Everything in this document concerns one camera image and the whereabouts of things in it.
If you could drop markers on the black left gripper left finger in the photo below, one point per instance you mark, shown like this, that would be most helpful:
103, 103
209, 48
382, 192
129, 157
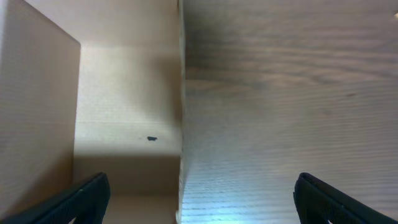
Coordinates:
83, 203

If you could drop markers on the open brown cardboard box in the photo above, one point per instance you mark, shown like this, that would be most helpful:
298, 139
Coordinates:
88, 87

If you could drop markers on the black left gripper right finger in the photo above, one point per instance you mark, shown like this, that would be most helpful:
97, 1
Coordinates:
317, 202

